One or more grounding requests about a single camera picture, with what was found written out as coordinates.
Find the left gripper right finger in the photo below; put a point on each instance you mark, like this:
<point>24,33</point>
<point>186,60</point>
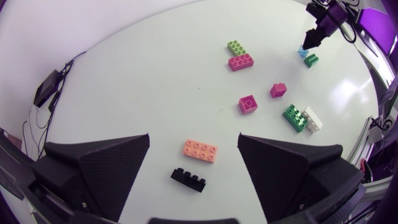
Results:
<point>280,177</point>

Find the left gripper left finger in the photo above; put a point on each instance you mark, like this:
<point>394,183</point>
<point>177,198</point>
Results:
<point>102,174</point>

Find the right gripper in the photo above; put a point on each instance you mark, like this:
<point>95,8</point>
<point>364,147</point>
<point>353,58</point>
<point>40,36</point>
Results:
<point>315,38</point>

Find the lime green toy brick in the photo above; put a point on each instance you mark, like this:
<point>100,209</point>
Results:
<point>236,47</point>

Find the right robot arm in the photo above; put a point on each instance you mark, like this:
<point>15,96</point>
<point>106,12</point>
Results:
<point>334,15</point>

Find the clear blue toy brick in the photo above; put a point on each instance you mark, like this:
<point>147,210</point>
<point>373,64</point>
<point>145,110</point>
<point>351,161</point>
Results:
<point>302,52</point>

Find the small green toy brick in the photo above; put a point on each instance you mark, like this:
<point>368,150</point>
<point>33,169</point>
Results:
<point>311,60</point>

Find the large green toy brick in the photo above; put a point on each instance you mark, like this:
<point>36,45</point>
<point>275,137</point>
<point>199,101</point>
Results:
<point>294,118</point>

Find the small red toy brick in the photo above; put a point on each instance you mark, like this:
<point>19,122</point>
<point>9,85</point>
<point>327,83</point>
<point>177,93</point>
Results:
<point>248,104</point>
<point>278,90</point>

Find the white toy brick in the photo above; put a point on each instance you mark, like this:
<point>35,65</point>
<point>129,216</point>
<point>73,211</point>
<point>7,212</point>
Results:
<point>313,120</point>

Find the large red toy brick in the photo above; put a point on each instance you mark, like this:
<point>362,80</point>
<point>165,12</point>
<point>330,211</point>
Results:
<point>241,62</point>

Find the orange toy brick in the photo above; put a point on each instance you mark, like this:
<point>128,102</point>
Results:
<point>200,150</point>

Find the black toy brick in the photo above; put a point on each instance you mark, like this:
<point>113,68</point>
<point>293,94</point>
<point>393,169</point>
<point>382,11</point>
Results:
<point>188,180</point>

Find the black power brick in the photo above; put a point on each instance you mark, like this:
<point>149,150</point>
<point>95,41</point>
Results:
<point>46,88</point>

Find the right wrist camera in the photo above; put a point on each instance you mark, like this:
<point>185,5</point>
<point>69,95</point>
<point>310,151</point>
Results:
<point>314,9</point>

